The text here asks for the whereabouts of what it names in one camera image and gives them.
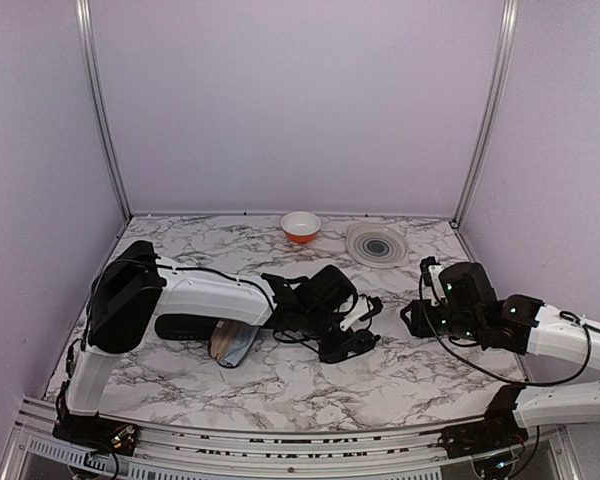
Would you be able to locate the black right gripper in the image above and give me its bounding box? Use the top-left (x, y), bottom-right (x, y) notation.
top-left (401, 298), bottom-right (483, 343)

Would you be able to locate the brown fabric case red stripe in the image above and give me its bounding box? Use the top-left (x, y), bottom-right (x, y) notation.
top-left (208, 320), bottom-right (248, 366)

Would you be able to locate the black glasses case beige lining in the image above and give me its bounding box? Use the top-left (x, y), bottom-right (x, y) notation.
top-left (154, 314), bottom-right (220, 341)

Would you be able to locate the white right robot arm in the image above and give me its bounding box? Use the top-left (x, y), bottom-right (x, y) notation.
top-left (400, 257), bottom-right (600, 448)

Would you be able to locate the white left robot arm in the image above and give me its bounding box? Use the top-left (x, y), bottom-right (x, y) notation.
top-left (56, 241), bottom-right (383, 445)

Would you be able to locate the white plate with blue spiral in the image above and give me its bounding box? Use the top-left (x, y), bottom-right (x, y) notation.
top-left (345, 223), bottom-right (409, 269)

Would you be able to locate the orange bowl with white inside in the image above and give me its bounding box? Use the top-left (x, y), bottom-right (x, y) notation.
top-left (280, 211), bottom-right (322, 244)

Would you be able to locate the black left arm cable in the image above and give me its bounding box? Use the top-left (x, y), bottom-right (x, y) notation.
top-left (64, 252), bottom-right (361, 351)

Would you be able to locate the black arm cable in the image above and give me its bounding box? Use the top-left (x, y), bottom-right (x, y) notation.
top-left (64, 252), bottom-right (361, 351)
top-left (418, 272), bottom-right (600, 387)

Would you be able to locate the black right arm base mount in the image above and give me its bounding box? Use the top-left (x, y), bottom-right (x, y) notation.
top-left (437, 385), bottom-right (529, 459)

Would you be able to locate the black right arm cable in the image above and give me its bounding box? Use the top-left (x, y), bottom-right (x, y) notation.
top-left (418, 272), bottom-right (600, 387)

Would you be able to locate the aluminium frame post right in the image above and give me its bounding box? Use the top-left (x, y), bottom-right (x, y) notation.
top-left (452, 0), bottom-right (520, 229)

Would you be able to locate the aluminium frame post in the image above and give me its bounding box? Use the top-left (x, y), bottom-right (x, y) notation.
top-left (452, 0), bottom-right (520, 229)
top-left (75, 0), bottom-right (132, 222)

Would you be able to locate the aluminium front frame rail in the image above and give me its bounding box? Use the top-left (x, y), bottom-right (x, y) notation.
top-left (0, 398), bottom-right (582, 479)

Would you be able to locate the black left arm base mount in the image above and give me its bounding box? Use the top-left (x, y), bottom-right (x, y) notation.
top-left (52, 413), bottom-right (140, 456)

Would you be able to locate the aluminium frame post left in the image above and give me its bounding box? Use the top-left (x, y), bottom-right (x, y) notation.
top-left (75, 0), bottom-right (132, 222)

